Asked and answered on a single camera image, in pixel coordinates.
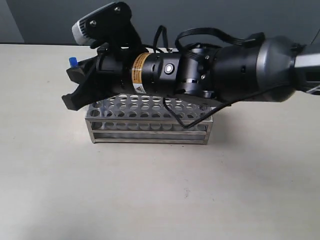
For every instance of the stainless steel test tube rack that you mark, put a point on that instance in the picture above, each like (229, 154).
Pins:
(129, 118)

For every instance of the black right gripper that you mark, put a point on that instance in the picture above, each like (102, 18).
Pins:
(132, 72)

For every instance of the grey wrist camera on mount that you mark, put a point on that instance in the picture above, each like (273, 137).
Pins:
(109, 24)

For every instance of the blue-capped tube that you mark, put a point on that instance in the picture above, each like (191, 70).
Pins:
(73, 62)

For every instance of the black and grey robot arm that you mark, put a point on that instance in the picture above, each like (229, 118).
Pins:
(270, 71)

